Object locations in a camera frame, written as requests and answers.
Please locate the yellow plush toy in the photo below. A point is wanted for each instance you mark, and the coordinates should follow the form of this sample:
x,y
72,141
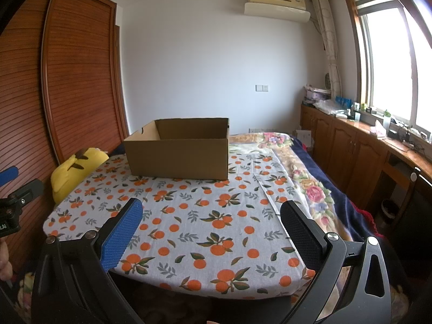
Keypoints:
x,y
71,175

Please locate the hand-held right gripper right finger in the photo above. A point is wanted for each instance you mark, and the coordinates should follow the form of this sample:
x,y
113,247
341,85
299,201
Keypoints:
x,y
300,236

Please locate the tissue box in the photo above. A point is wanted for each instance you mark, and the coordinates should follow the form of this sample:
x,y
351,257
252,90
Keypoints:
x,y
378,130

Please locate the white wall switch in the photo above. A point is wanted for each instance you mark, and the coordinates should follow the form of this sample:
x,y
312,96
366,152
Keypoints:
x,y
262,88

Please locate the navy blanket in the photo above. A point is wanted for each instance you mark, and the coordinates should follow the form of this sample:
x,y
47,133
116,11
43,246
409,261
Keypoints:
x,y
347,209

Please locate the white carton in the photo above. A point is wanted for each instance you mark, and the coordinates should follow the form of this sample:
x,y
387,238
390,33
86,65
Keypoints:
x,y
303,137

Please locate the brown cardboard box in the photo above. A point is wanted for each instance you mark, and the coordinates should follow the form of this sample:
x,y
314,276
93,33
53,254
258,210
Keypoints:
x,y
179,158

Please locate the person's left hand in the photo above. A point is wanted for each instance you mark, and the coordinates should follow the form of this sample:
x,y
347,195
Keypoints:
x,y
4,261

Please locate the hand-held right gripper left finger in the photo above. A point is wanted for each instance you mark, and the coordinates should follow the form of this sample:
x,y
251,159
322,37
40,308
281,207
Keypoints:
x,y
121,236

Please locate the window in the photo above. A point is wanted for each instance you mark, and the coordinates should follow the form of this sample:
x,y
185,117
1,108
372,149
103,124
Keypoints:
x,y
384,57

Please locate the orange print tablecloth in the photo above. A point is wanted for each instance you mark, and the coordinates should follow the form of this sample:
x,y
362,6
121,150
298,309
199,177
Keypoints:
x,y
202,209

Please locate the wooden wardrobe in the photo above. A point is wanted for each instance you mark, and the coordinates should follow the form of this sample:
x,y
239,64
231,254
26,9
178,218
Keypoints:
x,y
77,74

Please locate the dark blue cloth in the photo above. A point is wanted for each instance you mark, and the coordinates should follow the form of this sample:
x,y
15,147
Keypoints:
x,y
118,149

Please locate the round grey fan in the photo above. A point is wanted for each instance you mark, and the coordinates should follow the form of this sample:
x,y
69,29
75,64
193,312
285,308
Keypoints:
x,y
327,81

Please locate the white patterned curtain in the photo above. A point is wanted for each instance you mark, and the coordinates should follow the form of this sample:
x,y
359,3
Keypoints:
x,y
329,40

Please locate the row of blue bottles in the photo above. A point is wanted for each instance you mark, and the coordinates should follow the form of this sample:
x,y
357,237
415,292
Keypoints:
x,y
343,101

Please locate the wooden cabinet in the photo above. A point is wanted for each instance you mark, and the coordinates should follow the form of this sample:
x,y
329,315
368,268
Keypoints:
x,y
344,148

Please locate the black waste bin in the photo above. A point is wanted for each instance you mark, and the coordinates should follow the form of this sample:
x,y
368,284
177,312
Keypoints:
x,y
389,211

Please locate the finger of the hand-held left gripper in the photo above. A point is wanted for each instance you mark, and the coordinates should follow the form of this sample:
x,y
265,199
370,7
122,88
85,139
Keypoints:
x,y
8,174
28,189

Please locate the green capped bottle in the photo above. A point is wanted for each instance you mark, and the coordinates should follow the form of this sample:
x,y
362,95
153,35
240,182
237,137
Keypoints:
x,y
386,118

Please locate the floral blanket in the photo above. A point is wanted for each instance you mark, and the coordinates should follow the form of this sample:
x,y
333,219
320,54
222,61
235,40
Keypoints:
x,y
314,192

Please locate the wall air conditioner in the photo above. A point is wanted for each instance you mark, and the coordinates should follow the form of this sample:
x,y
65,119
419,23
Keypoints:
x,y
276,10

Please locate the clear plastic bag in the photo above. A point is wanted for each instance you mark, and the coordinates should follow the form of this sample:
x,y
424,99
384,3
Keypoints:
x,y
329,107

